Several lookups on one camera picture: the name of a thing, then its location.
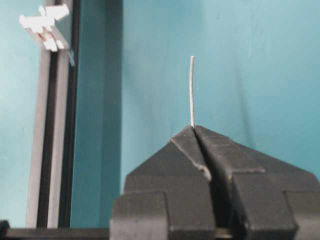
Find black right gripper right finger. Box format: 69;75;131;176
195;125;320;240

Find black aluminium extrusion rail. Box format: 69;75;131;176
26;0;81;228

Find thin white steel wire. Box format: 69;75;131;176
188;55;197;128

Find white plastic clip fitting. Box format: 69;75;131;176
19;3;71;52

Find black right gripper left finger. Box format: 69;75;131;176
110;126;216;240

